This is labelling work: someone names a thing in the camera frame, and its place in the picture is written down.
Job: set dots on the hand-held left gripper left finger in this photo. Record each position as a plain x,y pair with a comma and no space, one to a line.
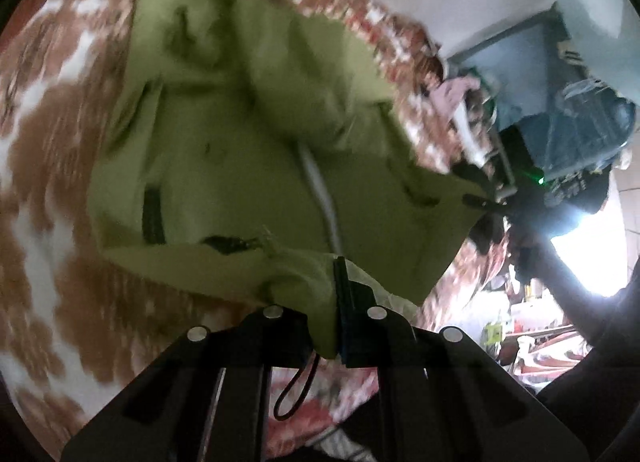
285,337

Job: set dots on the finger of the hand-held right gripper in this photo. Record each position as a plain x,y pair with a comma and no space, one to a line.
472,175
482,203

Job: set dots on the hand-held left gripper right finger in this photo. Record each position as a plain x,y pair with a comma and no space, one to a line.
352,337

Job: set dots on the olive green hooded jacket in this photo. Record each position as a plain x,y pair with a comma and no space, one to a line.
225,157

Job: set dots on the person's right forearm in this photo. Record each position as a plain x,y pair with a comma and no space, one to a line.
570,292

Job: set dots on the white cloth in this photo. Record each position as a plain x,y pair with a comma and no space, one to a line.
472,132

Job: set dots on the pink cloth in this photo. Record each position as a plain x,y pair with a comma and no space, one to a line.
452,92

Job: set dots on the person's dark clothing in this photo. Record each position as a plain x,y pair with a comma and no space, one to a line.
600,392

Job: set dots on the red floral blanket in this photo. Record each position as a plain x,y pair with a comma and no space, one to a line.
55,222

